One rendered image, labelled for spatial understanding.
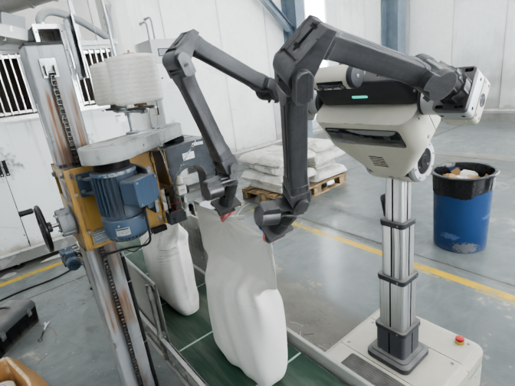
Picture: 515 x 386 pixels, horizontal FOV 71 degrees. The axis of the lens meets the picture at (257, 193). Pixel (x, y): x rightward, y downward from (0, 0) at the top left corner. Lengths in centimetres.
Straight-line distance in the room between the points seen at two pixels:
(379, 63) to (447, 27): 872
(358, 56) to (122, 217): 89
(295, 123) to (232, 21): 598
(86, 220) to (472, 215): 271
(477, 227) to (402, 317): 171
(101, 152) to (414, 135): 96
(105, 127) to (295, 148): 354
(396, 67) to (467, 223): 247
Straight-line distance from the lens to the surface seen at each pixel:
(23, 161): 414
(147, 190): 123
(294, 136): 83
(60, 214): 149
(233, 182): 127
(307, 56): 72
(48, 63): 145
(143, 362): 188
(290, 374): 168
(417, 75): 94
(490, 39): 921
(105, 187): 127
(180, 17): 623
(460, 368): 196
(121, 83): 128
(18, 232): 427
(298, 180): 93
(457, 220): 324
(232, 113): 656
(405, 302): 170
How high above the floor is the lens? 158
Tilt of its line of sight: 18 degrees down
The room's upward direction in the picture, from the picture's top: 7 degrees counter-clockwise
